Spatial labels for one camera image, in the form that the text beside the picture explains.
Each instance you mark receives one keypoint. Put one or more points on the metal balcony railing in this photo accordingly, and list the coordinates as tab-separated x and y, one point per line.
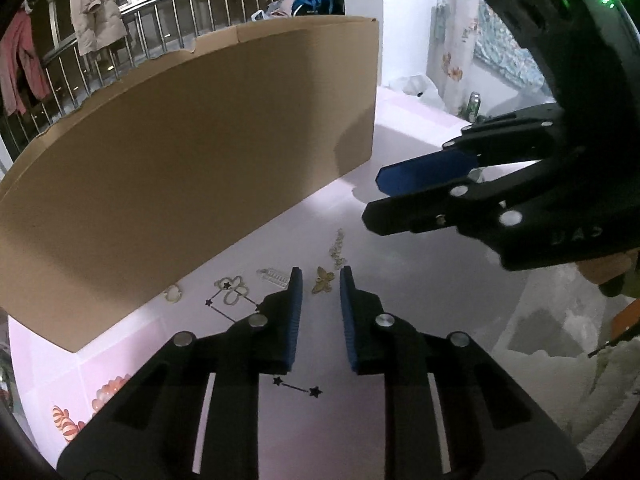
153	27

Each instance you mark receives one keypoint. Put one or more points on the gold clover earring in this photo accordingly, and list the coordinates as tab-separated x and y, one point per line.
233	289

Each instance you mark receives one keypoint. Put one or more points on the large brown cardboard box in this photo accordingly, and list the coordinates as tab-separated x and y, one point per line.
178	160

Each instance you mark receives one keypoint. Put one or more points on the hanging red garment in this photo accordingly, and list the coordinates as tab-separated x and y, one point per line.
18	54

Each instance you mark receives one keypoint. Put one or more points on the hanging beige jacket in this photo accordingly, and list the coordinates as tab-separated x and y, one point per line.
97	24

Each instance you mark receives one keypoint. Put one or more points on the person's right hand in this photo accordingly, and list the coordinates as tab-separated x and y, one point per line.
615	275

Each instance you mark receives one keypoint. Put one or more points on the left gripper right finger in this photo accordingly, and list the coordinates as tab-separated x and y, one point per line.
451	411

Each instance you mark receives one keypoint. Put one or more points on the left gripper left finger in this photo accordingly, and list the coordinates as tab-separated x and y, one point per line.
191	411

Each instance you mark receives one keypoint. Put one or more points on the gold butterfly charm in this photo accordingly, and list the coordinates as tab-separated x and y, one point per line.
327	274

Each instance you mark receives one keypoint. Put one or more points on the small clear clip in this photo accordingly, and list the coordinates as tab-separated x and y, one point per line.
274	276

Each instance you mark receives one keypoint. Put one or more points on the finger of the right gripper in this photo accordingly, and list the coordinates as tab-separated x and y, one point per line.
456	163
462	203

